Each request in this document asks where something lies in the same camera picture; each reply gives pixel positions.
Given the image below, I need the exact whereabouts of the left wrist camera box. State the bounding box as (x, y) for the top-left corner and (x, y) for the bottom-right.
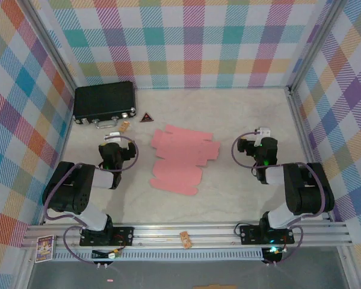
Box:
(103, 131), (121, 143)

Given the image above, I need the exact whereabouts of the black carrying case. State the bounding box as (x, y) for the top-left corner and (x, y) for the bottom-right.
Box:
(72, 81), (138, 129)

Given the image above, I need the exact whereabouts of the pink paper box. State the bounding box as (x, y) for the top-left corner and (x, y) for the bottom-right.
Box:
(149, 124), (222, 196)

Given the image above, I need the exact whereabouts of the slotted grey cable duct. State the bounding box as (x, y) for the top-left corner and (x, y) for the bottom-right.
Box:
(52, 249), (265, 261)

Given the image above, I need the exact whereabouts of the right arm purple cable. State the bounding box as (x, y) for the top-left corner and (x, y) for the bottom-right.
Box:
(232, 129), (326, 266)

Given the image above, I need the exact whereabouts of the black wiring connector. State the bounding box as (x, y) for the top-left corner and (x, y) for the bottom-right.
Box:
(262, 246), (288, 263)
(91, 249), (123, 260)

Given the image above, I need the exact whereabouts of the colourful printed card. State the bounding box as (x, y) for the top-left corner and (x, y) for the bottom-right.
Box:
(35, 235), (55, 264)

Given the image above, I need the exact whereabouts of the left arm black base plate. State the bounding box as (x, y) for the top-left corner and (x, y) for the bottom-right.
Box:
(79, 225), (135, 247)

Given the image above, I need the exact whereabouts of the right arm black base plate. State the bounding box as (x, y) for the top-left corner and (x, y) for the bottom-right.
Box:
(239, 224), (295, 245)

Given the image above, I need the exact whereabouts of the aluminium frame post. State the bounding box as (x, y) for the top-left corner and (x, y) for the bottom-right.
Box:
(17, 0), (79, 91)
(287, 0), (350, 91)

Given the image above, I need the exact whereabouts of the aluminium mounting rail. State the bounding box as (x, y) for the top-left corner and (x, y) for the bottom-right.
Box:
(20, 222), (353, 250)

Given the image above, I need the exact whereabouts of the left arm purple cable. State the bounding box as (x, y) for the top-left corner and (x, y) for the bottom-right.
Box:
(43, 135), (140, 267)

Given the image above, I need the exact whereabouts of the aluminium side rail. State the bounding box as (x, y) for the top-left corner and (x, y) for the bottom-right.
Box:
(39, 87), (78, 225)
(286, 86), (335, 223)

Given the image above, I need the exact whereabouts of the brown cardboard piece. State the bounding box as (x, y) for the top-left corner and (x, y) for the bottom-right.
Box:
(193, 284), (238, 289)

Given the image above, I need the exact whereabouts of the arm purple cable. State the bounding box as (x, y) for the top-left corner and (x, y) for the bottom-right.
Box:
(43, 135), (140, 267)
(232, 129), (326, 266)

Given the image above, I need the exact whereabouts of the orange printed wooden block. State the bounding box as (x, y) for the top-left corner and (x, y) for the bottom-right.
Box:
(179, 231), (193, 250)

